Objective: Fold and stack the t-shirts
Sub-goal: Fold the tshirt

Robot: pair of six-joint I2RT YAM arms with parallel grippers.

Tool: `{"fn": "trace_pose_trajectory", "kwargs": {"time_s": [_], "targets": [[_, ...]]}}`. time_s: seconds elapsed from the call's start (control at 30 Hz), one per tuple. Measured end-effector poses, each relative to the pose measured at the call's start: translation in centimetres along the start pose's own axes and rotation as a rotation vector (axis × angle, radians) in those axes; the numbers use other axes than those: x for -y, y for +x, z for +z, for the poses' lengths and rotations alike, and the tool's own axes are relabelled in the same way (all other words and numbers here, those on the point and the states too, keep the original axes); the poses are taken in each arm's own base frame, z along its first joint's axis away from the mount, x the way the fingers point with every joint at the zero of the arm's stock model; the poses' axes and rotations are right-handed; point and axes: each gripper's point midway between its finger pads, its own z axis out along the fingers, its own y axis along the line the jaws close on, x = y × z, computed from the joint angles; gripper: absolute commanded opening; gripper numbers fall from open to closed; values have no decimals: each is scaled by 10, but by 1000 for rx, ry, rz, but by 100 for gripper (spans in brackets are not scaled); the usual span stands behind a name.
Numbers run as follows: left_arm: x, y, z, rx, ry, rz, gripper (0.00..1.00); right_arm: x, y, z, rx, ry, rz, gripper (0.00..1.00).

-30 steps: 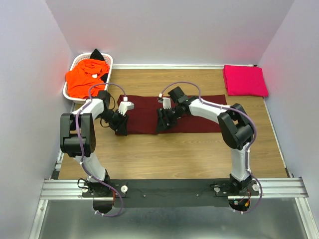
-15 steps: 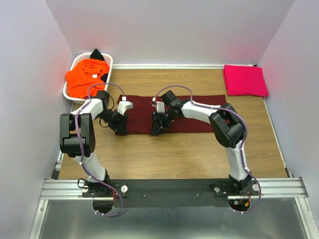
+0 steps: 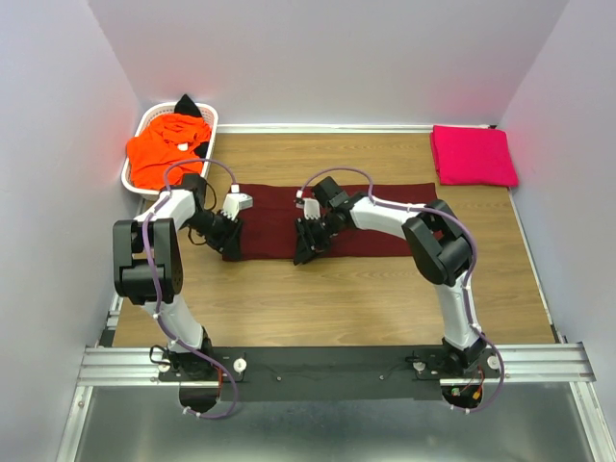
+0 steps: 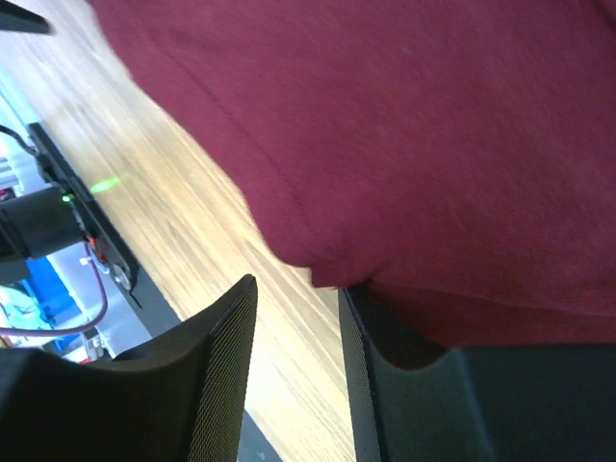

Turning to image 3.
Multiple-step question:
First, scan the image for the maroon t shirt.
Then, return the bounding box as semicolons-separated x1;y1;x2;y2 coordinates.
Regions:
239;183;437;261

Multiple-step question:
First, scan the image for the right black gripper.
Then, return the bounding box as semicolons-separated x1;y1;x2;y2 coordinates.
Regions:
292;211;338;266

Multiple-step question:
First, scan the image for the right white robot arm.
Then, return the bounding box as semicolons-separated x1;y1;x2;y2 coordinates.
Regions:
294;176;488;377

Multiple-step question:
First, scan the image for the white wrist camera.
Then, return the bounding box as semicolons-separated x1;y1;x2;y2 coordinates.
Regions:
220;192;253;221
303;197;321;220

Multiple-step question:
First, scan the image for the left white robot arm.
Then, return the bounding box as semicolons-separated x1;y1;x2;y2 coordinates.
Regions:
113;173;253;381

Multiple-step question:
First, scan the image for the white laundry basket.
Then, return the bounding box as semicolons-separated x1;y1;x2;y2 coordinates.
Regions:
120;100;218;201

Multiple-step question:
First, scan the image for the orange t shirt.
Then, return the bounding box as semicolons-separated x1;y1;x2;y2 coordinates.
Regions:
126;113;212;191

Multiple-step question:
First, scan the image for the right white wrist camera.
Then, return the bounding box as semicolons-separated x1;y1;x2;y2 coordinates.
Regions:
303;197;321;220

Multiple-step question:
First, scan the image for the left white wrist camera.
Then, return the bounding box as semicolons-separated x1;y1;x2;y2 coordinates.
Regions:
220;192;253;221

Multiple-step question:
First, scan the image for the black t shirt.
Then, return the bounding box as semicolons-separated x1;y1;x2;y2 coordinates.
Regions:
174;94;212;159

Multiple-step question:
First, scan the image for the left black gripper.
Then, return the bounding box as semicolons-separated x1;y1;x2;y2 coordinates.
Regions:
184;209;245;260

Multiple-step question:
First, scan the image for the folded pink t shirt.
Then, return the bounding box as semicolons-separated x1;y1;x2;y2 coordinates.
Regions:
430;125;519;188

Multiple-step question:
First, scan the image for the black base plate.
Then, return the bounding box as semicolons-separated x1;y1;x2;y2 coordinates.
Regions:
149;345;500;404

